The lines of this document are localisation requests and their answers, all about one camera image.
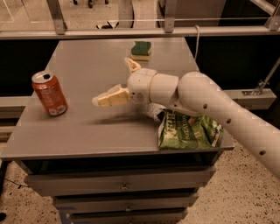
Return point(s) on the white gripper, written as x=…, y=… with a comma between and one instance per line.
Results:
x=139, y=84

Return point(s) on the red coke can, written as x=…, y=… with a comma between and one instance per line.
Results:
x=47, y=87

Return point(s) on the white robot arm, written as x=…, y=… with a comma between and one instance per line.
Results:
x=196, y=94

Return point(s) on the green yellow sponge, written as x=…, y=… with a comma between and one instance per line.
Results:
x=141, y=50

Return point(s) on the green chip bag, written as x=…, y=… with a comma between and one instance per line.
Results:
x=178, y=132

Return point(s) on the grey drawer cabinet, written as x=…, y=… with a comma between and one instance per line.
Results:
x=91, y=139

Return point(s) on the middle grey drawer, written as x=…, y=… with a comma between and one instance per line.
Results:
x=126, y=203

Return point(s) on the grey drawer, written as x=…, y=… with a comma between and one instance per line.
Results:
x=126, y=203
x=134, y=217
x=120, y=181

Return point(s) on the top grey drawer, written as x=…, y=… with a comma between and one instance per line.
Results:
x=120, y=181

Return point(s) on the bottom grey drawer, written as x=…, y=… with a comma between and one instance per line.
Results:
x=134, y=217

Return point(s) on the grey metal railing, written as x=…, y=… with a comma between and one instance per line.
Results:
x=113, y=19

